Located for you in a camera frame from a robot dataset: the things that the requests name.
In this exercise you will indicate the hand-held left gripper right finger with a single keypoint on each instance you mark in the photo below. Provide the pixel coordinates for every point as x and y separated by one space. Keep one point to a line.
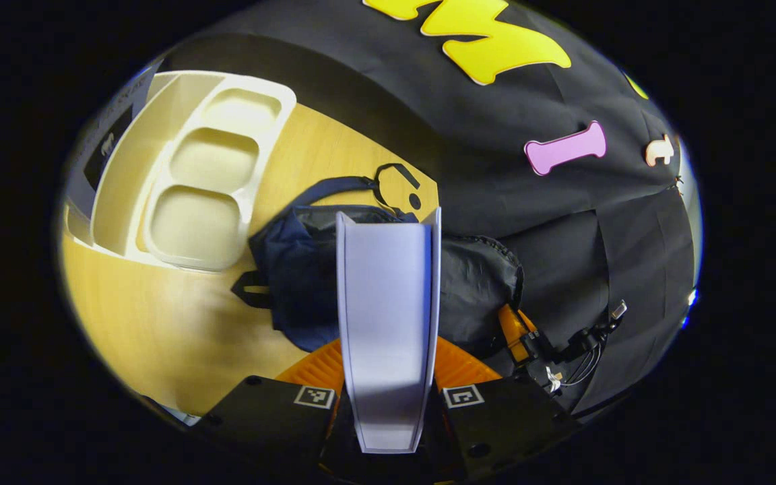
496 417

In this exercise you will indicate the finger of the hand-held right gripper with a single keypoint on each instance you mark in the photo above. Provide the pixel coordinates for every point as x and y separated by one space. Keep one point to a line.
512 333

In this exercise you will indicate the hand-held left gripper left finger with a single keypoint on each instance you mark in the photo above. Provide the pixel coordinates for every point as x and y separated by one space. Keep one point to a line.
260 411

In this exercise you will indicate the navy blue schoolbag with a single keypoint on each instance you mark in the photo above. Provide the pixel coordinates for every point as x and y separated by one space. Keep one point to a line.
294 269

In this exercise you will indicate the white plastic bookshelf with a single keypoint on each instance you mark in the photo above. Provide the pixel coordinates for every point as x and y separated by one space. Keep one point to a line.
206 162

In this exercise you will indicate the black backdrop cloth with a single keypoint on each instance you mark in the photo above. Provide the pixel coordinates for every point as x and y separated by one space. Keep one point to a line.
496 175

